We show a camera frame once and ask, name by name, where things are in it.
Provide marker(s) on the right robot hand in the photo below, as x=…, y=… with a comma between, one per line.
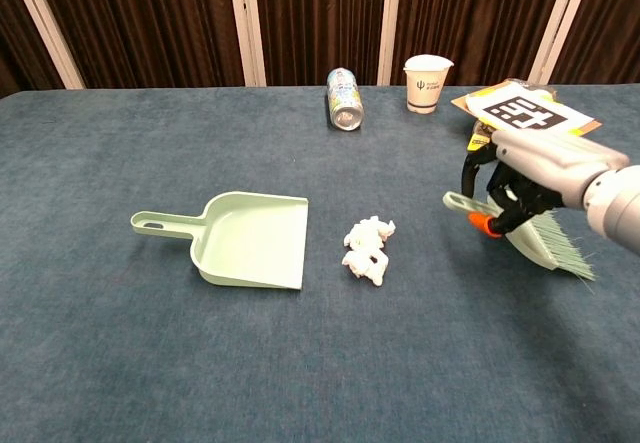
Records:
x=545, y=155

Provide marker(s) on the mint green hand brush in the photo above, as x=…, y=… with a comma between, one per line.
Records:
x=545, y=248

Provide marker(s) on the white paper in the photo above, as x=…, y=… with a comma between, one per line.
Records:
x=365, y=253

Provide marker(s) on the mint green plastic dustpan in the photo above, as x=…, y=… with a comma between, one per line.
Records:
x=250, y=243

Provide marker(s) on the white plastic cup with lid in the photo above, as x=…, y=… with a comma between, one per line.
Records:
x=422, y=88

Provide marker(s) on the white card with black marker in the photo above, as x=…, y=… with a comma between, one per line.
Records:
x=520, y=113

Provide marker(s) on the brown cardboard sheet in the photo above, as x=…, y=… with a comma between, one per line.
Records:
x=459, y=104

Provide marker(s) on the dark brown pleated curtain panel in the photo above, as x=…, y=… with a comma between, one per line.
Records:
x=610, y=18
x=15, y=48
x=320, y=13
x=150, y=23
x=475, y=13

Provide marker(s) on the white blue drink can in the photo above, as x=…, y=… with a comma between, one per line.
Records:
x=344, y=98

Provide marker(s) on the blue felt table mat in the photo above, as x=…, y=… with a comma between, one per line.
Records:
x=150, y=338

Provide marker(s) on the white partition frame post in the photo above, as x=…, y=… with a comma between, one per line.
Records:
x=45, y=23
x=557, y=18
x=246, y=23
x=391, y=18

